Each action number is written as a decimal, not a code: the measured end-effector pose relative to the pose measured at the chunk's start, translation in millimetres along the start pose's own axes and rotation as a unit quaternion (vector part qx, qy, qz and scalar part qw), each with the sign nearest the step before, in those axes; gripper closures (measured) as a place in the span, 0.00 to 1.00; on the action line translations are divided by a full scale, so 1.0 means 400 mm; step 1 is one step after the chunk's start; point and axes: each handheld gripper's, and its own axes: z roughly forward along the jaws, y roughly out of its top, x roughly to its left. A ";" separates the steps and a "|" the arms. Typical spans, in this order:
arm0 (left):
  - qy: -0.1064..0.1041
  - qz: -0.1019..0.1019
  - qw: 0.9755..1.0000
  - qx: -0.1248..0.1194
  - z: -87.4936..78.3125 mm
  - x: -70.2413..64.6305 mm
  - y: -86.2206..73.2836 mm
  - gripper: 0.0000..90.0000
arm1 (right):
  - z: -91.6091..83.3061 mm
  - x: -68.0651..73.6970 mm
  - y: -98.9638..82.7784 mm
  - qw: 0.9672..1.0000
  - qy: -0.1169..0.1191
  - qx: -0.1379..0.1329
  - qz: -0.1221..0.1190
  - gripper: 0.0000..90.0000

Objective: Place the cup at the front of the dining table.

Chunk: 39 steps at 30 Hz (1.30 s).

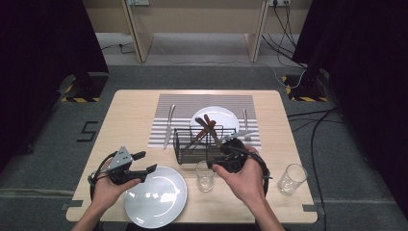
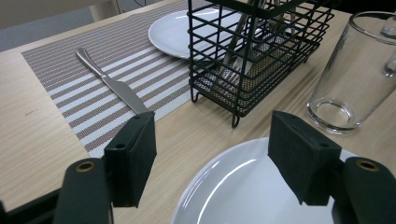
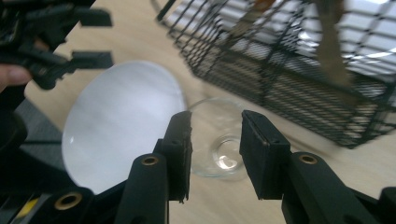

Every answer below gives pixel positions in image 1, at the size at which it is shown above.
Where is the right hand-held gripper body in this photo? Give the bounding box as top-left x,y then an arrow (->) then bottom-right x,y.
220,128 -> 256,174

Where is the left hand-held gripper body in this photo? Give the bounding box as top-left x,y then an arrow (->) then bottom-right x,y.
105,145 -> 142,186

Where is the clear drinking glass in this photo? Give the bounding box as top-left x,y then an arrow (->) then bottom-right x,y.
276,163 -> 309,196
194,160 -> 216,193

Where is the black wire cutlery basket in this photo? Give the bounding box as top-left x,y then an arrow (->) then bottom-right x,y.
172,125 -> 239,166

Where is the silver fork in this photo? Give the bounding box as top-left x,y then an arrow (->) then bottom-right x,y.
242,108 -> 253,142

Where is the silver table knife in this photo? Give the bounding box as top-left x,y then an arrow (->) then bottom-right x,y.
163,103 -> 177,150

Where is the white round plate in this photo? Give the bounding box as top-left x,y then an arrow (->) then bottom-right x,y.
190,106 -> 241,144
123,166 -> 189,229

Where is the person's left hand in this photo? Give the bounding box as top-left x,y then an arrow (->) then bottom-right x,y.
91,174 -> 142,210

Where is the person's right hand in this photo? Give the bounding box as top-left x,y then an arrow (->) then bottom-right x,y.
212,145 -> 268,207

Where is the striped placemat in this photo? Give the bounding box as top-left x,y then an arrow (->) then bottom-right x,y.
147,93 -> 261,149

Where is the black stand base striped tape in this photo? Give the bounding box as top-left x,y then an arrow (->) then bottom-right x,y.
281,74 -> 330,103
60,70 -> 110,104

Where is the black curtain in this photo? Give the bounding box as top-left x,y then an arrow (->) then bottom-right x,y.
0,0 -> 111,171
291,0 -> 408,222

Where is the left hand-held gripper cable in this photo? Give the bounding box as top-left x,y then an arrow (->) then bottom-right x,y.
87,150 -> 118,201

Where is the hand-held gripper cable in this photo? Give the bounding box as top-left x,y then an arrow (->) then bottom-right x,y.
229,144 -> 273,197
87,150 -> 118,201

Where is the right hand-held gripper cable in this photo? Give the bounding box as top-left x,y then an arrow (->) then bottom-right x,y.
229,144 -> 273,197

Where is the grey-handled utensil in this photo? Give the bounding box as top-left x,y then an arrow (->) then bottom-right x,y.
194,116 -> 225,150

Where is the brown-handled utensil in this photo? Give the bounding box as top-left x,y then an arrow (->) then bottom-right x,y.
183,114 -> 217,152

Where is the long thin black cable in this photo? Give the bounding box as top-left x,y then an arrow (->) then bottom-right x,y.
309,108 -> 340,231

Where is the black floor cable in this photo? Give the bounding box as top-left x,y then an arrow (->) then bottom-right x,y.
287,116 -> 345,133
287,108 -> 338,118

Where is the white cable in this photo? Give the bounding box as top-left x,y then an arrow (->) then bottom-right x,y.
264,62 -> 308,90

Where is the black cable with plug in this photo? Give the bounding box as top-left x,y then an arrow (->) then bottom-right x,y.
101,41 -> 137,55

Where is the black power cable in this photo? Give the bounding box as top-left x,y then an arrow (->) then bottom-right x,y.
272,3 -> 297,49
260,33 -> 308,70

